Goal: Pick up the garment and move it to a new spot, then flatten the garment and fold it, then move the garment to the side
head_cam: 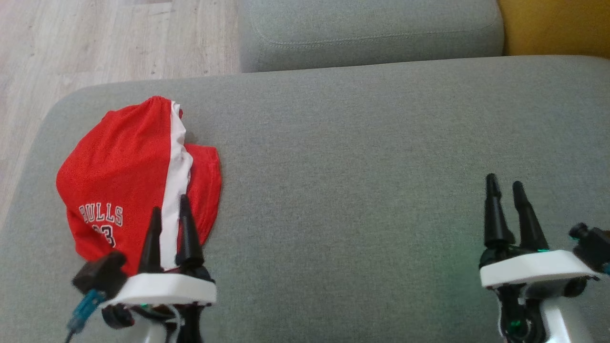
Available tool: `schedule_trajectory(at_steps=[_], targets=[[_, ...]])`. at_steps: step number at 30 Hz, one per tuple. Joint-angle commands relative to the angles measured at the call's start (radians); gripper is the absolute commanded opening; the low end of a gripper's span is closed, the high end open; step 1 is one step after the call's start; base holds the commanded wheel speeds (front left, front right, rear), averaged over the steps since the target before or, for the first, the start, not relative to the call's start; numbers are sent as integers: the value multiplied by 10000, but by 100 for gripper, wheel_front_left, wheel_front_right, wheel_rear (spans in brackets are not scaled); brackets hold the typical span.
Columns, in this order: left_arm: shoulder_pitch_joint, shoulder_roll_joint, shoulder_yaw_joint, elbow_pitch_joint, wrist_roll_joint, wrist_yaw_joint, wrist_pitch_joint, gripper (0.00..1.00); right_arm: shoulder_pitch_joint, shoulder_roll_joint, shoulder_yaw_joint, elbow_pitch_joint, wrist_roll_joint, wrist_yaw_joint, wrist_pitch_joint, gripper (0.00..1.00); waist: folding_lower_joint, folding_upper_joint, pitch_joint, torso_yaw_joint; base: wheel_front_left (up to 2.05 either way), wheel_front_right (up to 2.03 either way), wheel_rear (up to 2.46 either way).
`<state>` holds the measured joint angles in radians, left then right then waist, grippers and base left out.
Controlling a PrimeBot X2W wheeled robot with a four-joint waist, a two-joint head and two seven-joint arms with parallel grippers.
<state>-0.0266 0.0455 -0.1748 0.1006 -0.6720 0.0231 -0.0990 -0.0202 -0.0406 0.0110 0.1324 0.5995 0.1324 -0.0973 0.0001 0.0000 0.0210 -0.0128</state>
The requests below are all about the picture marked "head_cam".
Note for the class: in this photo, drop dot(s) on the yellow sofa back cushion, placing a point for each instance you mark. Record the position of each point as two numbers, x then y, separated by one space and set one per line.
557 24

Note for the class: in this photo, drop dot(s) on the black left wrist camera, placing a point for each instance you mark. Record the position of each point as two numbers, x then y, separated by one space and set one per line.
100 274

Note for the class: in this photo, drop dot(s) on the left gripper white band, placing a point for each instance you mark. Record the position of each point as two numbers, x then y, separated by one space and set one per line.
162 288

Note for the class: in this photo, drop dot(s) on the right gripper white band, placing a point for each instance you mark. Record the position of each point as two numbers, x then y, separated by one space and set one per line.
529 269

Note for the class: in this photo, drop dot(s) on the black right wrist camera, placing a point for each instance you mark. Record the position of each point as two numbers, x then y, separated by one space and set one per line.
595 247

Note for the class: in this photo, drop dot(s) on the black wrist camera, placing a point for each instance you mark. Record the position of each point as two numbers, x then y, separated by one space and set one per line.
595 247
100 274

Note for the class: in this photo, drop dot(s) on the red shorts white stripe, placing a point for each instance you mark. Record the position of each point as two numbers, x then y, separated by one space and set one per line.
124 166

